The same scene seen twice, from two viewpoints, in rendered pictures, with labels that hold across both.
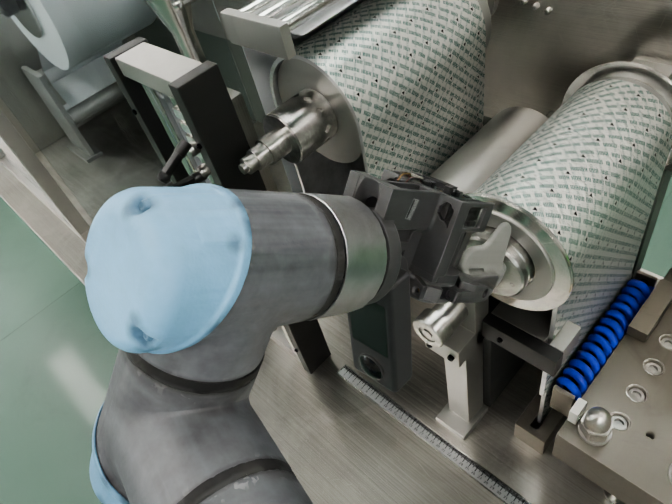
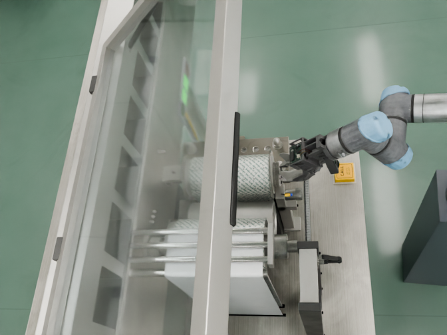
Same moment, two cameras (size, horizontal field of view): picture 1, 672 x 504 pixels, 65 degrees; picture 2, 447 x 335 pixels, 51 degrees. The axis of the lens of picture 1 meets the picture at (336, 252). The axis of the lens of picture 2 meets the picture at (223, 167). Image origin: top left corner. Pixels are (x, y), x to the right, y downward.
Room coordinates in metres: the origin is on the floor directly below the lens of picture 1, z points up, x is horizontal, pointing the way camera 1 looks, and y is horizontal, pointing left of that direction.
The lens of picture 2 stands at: (0.76, 0.30, 2.51)
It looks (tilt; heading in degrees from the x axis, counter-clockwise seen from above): 61 degrees down; 238
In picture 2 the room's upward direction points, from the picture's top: 24 degrees counter-clockwise
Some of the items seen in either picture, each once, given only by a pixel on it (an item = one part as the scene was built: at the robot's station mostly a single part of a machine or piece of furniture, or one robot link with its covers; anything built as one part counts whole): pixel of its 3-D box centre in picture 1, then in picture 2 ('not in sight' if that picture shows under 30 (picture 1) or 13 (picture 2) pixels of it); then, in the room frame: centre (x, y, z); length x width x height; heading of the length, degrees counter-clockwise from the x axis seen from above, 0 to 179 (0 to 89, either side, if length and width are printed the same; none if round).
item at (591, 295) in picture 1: (598, 288); not in sight; (0.35, -0.29, 1.11); 0.23 x 0.01 x 0.18; 124
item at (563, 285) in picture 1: (501, 254); (272, 174); (0.33, -0.16, 1.25); 0.15 x 0.01 x 0.15; 34
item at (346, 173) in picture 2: not in sight; (344, 172); (0.07, -0.06, 0.91); 0.07 x 0.07 x 0.02; 34
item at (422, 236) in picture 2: not in sight; (442, 236); (-0.07, 0.35, 0.45); 0.20 x 0.20 x 0.90; 29
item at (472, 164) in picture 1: (474, 195); (233, 221); (0.50, -0.20, 1.17); 0.26 x 0.12 x 0.12; 124
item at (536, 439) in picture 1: (580, 366); not in sight; (0.35, -0.30, 0.92); 0.28 x 0.04 x 0.04; 124
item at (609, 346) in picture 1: (606, 335); not in sight; (0.33, -0.31, 1.03); 0.21 x 0.04 x 0.03; 124
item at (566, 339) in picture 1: (564, 343); not in sight; (0.28, -0.21, 1.13); 0.04 x 0.02 x 0.03; 124
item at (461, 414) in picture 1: (457, 364); (289, 209); (0.34, -0.11, 1.05); 0.06 x 0.05 x 0.31; 124
